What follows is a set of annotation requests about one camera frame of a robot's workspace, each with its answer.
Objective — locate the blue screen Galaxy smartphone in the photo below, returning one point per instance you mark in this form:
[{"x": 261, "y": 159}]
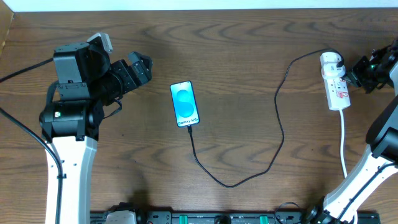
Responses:
[{"x": 184, "y": 102}]

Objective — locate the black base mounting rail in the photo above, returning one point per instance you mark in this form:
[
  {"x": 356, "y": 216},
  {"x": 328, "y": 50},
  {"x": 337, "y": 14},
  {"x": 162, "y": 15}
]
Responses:
[{"x": 126, "y": 213}]

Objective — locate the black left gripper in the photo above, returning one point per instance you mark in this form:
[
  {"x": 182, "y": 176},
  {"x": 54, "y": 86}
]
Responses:
[{"x": 131, "y": 74}]

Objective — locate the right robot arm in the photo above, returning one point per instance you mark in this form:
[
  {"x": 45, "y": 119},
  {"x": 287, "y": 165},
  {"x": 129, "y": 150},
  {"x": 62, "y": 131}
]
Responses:
[{"x": 379, "y": 160}]

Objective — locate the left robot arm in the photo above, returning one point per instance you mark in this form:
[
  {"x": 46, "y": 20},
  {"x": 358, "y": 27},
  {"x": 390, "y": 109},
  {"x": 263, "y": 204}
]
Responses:
[{"x": 87, "y": 82}]

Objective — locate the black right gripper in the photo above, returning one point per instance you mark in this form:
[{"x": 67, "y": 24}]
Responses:
[{"x": 362, "y": 74}]

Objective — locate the white power strip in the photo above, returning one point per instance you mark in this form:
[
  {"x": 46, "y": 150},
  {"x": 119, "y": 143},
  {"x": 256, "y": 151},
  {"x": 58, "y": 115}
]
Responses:
[{"x": 336, "y": 90}]

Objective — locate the white USB charger plug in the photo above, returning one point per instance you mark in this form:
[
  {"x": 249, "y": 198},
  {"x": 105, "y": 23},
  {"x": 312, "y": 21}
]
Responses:
[{"x": 332, "y": 65}]

